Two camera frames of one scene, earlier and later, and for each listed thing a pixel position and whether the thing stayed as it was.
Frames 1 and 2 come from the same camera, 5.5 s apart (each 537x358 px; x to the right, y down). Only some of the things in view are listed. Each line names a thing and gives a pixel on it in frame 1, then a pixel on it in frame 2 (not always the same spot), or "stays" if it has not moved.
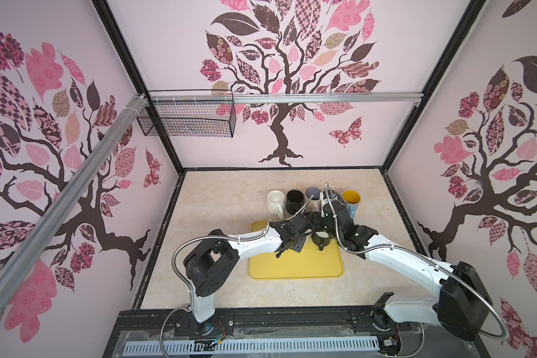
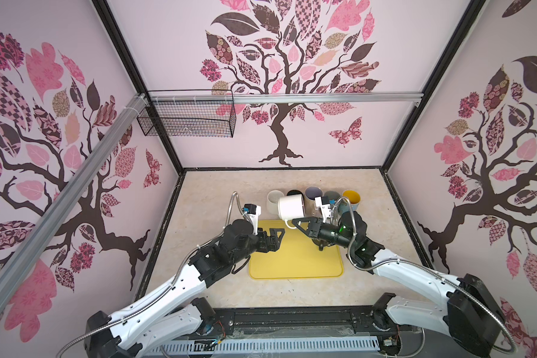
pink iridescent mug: [315, 204] stays
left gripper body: [299, 242] -> [259, 242]
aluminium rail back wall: [287, 96] stays
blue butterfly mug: [351, 199] stays
